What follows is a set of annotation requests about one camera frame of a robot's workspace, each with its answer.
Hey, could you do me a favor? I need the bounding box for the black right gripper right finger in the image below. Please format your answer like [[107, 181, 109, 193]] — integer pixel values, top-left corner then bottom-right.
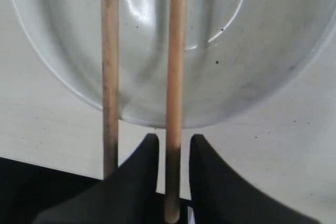
[[189, 134, 318, 223]]

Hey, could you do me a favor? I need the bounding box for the white ceramic bowl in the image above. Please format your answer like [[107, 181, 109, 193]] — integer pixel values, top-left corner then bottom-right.
[[12, 0, 335, 128]]

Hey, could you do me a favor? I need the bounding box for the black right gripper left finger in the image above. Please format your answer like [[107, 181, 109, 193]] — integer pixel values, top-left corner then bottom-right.
[[34, 134, 160, 223]]

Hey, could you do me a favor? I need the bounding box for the wooden chopstick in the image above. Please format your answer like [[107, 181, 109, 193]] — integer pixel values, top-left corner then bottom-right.
[[164, 0, 187, 223], [101, 0, 119, 178]]

